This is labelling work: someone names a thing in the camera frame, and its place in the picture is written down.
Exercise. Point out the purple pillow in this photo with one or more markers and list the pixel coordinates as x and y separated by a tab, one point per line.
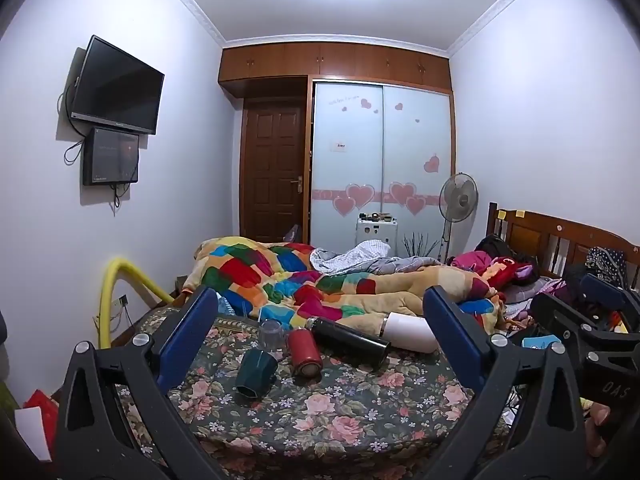
525	291

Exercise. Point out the black thermos cup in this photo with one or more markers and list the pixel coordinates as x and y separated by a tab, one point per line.
350	341

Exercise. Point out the standing electric fan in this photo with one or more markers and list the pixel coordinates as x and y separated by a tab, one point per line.
457	200

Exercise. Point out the wall-mounted black television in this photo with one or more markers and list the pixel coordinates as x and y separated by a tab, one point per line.
117	85

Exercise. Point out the wall socket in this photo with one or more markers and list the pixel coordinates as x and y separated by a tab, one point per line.
120	302

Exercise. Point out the white paper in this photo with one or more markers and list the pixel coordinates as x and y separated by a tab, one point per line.
32	432

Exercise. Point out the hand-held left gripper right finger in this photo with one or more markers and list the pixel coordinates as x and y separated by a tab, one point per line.
454	342

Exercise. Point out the red plush toy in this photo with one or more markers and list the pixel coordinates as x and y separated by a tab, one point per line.
505	272

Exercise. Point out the grey checked cloth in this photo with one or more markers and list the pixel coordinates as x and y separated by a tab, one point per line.
360	257

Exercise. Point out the light blue box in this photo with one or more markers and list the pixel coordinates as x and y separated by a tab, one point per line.
542	344

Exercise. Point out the colourful patchwork quilt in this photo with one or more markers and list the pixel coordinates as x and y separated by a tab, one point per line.
320	287

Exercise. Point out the bundle of dry twigs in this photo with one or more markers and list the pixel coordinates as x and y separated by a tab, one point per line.
421	246

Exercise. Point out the white appliance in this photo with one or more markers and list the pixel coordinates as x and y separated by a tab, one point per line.
377	232

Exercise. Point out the white thermos cup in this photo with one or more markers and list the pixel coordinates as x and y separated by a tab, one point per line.
407	332

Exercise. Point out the red cup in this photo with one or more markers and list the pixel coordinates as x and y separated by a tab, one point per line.
303	352

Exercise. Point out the black backpack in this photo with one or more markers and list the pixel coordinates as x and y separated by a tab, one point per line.
496	246

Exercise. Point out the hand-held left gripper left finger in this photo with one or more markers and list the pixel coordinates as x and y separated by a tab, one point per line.
186	332

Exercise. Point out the dark green cup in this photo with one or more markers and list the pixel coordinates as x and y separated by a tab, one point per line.
255	372

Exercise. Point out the person's right hand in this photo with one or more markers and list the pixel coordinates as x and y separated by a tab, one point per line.
598	430

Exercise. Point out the wooden bed headboard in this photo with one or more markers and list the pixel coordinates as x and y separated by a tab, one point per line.
550	232

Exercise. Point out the wardrobe with heart stickers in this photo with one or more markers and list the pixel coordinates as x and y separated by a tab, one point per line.
382	150

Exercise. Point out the red bag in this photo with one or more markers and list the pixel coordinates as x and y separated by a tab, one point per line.
42	405

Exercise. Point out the pink cloth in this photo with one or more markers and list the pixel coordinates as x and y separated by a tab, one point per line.
472	261

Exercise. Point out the brown wooden door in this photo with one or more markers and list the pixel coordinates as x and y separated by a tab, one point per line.
272	170

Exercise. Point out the floral bed sheet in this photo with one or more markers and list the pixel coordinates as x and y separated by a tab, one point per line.
325	410

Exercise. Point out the dark patterned cloth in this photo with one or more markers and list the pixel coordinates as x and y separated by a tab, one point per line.
607	262

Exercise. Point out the small black wall monitor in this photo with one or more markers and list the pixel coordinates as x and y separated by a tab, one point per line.
111	156

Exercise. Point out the yellow foam tube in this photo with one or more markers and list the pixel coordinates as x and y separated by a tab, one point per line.
117	287

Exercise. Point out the clear glass cup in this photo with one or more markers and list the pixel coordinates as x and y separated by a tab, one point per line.
270	332

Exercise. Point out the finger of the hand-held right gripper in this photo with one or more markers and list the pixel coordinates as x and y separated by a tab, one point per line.
607	287
575	312

